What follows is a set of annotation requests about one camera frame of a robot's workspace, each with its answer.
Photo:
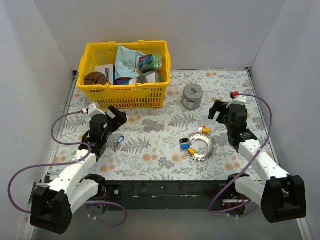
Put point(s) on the brown round pouch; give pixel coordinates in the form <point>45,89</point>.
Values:
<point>95,78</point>

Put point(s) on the light blue chips bag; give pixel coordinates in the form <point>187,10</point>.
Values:
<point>126,62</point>

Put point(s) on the blue key tag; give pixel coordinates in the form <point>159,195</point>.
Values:
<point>185,146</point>

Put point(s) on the yellow plastic shopping basket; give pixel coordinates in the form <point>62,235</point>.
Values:
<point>148,95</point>

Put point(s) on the black key tag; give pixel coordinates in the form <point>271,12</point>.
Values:
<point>184,140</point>

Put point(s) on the floral table mat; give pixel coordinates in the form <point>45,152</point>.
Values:
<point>151,148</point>

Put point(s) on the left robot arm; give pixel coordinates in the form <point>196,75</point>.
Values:
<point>53,205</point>

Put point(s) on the yellow key tag top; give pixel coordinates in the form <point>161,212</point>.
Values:
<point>206,130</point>

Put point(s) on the blue green sponge pack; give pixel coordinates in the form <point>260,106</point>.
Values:
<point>151,62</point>

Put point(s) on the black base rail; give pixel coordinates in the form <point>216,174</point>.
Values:
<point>159,194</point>

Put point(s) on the key with blue white tag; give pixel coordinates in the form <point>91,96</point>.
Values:
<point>118,143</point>

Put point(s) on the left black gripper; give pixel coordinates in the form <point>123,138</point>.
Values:
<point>113,120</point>

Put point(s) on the yellow key tag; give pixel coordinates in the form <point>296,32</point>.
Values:
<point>206,130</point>
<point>191,151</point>

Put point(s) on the white blue box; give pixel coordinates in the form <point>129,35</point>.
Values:
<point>108,70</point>

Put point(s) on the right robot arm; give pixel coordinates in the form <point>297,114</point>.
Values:
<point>280,195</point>

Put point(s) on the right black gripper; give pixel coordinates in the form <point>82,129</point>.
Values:
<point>221,112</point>

